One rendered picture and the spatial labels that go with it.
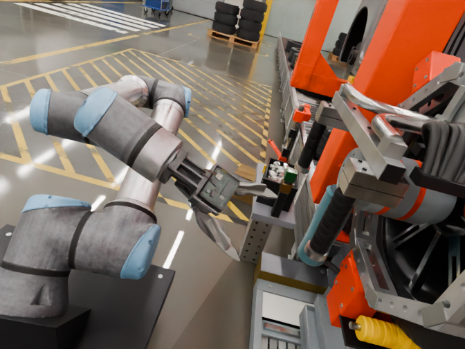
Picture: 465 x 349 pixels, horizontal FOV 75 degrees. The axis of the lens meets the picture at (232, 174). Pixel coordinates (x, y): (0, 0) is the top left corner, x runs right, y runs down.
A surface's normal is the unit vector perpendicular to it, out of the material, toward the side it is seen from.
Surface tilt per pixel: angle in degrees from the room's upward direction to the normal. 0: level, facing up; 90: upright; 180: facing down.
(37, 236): 44
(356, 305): 90
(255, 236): 90
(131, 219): 26
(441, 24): 90
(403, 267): 7
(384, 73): 90
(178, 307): 0
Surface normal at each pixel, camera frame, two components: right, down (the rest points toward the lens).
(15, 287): 0.27, -0.54
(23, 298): 0.52, -0.47
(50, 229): 0.22, -0.32
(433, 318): -0.97, -0.25
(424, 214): -0.16, 0.64
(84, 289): 0.23, -0.83
